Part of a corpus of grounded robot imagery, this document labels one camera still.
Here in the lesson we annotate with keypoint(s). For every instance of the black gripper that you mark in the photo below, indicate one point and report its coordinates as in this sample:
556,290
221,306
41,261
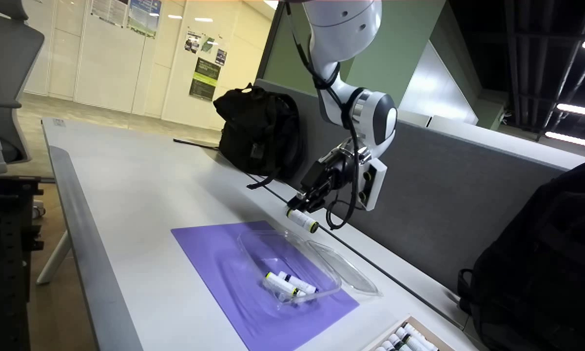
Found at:
328,173

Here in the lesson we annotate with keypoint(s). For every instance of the white bottle with yellow band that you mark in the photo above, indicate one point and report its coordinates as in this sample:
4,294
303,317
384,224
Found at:
303,220

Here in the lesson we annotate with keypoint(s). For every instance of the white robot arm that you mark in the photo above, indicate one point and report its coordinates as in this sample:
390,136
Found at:
343,39

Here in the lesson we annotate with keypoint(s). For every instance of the white bottle with black cap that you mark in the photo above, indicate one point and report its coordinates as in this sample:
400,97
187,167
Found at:
388,345
420,339
402,343
277,282
303,282

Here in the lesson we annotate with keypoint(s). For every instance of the clear plastic container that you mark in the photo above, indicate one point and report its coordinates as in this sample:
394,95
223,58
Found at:
240,273

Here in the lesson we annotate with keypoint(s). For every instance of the black backpack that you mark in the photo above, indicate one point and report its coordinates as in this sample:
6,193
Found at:
256,132
546,259

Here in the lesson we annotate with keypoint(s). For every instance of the purple mat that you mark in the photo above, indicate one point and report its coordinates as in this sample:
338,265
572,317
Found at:
201,259

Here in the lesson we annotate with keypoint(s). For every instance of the gray partition panel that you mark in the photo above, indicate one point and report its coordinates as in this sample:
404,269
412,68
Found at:
449,200

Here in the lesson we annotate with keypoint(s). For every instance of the green and black poster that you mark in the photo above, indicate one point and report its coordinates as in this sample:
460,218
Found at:
205,78

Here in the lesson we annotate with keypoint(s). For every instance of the blue and white poster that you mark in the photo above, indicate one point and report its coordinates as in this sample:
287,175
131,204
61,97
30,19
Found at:
143,15

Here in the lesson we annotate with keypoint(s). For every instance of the white table leg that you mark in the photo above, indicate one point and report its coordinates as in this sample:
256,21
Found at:
53,257

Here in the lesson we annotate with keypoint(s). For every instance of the white paper poster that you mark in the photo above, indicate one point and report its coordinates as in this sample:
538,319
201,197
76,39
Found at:
108,9

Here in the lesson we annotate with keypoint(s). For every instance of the gray chair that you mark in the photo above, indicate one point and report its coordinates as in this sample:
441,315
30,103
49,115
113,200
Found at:
2,83

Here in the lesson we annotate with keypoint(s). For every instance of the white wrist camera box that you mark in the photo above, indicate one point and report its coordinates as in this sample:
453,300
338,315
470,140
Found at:
373,183

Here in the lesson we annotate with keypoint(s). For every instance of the small wall photo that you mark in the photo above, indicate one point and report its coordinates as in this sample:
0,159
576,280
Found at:
191,42
207,44
221,56

